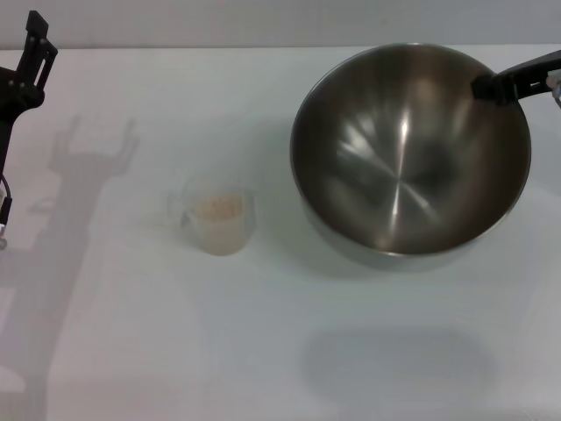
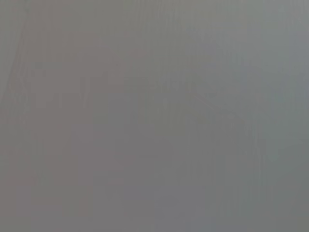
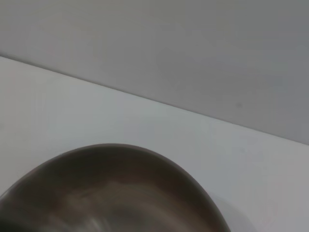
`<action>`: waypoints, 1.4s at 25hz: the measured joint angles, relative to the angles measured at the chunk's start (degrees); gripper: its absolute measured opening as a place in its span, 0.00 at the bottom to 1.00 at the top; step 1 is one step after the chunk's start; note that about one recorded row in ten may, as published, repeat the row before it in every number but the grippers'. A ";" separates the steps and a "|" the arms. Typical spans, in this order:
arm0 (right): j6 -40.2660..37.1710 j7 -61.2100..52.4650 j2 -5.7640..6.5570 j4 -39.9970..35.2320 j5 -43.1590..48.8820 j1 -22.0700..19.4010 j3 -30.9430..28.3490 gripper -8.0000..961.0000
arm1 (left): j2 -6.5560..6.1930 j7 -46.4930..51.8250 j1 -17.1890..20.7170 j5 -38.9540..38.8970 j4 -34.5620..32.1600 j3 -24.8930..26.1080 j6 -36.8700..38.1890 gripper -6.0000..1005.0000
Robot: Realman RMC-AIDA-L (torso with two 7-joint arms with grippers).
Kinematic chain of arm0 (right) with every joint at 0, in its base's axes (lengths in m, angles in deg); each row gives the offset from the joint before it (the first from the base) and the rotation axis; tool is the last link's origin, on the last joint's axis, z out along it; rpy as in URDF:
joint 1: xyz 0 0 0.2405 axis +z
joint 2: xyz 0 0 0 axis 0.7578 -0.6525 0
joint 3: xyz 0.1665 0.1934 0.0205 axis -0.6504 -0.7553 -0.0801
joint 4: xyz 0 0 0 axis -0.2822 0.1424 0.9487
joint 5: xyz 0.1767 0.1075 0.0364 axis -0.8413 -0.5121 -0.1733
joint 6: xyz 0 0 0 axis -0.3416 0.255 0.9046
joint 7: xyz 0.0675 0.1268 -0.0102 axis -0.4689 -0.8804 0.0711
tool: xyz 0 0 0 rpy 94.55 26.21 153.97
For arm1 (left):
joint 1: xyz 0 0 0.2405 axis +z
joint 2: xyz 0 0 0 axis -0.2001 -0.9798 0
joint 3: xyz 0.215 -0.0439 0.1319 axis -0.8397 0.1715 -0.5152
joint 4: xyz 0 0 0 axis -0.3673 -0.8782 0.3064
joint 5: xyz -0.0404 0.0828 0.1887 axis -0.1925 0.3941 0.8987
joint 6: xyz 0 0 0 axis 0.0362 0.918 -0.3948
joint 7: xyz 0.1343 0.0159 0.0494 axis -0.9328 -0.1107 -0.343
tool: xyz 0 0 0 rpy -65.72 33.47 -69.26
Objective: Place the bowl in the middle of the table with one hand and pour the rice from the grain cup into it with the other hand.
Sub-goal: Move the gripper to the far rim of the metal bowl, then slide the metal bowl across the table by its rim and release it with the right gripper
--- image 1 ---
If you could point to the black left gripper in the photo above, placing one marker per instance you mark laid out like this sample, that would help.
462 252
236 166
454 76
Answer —
9 101

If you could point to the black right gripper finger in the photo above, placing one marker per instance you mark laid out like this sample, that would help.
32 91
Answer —
504 85

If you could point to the stainless steel mixing bowl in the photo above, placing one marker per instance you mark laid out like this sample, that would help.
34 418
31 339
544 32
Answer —
407 166

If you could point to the raw rice grains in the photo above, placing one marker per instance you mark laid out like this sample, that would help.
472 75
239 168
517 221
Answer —
219 206

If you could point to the clear plastic measuring cup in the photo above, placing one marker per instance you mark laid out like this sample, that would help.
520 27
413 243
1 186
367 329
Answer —
219 237

